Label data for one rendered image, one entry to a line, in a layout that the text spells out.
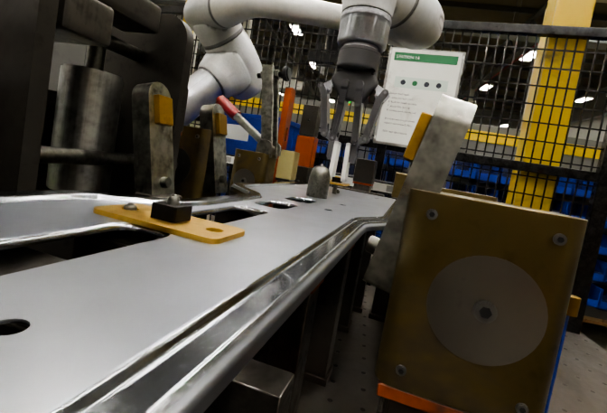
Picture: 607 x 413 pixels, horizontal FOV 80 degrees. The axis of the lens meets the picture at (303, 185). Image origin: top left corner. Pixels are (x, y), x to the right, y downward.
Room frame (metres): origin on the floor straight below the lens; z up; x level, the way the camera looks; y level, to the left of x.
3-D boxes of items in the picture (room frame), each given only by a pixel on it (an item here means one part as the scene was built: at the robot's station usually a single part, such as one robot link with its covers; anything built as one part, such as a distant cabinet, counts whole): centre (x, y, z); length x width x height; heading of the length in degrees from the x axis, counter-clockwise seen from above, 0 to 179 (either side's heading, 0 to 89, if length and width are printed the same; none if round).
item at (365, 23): (0.67, -0.06, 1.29); 0.09 x 0.09 x 0.06
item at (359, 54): (0.67, -0.06, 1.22); 0.08 x 0.07 x 0.09; 74
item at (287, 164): (0.77, 0.04, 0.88); 0.04 x 0.04 x 0.37; 74
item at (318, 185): (0.54, -0.02, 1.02); 0.03 x 0.03 x 0.07
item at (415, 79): (1.16, -0.31, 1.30); 0.23 x 0.02 x 0.31; 74
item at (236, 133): (1.18, 0.19, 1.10); 0.30 x 0.17 x 0.13; 65
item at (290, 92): (0.80, 0.06, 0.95); 0.03 x 0.01 x 0.50; 164
